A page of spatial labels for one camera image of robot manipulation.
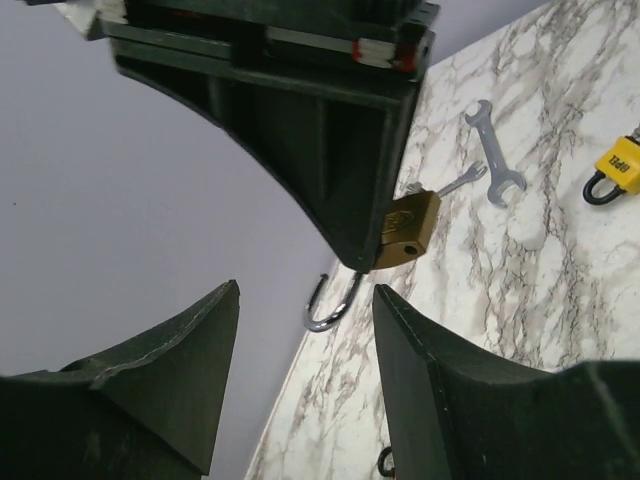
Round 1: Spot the brass padlock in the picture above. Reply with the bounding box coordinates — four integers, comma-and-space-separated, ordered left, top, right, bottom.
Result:
303, 189, 441, 333

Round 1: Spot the yellow padlock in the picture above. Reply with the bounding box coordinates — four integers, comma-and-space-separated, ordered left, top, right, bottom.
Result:
582, 136, 639, 206

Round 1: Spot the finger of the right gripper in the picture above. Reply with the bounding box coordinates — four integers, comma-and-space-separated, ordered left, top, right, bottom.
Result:
111, 39, 418, 272

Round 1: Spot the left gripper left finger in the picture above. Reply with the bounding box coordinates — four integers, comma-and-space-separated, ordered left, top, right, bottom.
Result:
1, 280, 240, 479

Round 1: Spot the orange padlock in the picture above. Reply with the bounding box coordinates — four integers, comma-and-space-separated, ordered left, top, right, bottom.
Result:
376, 446, 396, 479

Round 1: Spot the large grey wrench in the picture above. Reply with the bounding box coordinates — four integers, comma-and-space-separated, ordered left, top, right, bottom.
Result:
464, 99, 527, 209

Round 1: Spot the small thin wrench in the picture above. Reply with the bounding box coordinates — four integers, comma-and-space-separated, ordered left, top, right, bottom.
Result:
399, 161, 488, 200

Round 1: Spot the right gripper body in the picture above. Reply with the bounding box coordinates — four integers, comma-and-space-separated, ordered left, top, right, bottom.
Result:
50, 1, 440, 80

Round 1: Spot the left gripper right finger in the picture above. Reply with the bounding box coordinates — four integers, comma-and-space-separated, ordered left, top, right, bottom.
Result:
372, 285, 639, 479

